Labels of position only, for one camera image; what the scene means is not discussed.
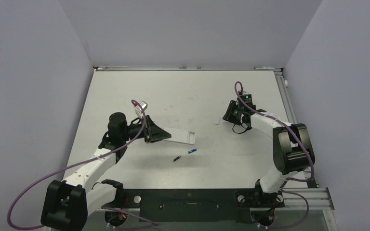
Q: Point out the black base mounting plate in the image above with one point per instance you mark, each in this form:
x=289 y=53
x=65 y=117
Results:
x=196 y=205

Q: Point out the white air conditioner remote control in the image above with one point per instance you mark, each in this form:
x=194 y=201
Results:
x=181 y=136

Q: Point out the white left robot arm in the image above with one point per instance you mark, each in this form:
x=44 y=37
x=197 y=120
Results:
x=69 y=202

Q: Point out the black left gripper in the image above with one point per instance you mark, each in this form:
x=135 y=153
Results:
x=153 y=133

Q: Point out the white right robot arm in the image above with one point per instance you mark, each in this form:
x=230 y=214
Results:
x=291 y=145

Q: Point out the aluminium frame rail right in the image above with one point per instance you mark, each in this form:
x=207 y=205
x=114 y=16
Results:
x=320 y=203

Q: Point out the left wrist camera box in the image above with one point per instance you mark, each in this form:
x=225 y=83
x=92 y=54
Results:
x=140 y=107

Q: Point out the aluminium frame rail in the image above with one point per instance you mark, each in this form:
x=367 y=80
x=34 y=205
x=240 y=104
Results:
x=320 y=203
x=184 y=68

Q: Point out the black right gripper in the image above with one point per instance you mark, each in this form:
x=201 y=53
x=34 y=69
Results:
x=229 y=117

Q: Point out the white battery compartment cover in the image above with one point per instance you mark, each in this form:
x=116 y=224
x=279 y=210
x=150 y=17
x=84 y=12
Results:
x=216 y=120

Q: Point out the aluminium frame rail back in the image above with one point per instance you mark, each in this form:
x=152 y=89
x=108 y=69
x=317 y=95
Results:
x=184 y=68

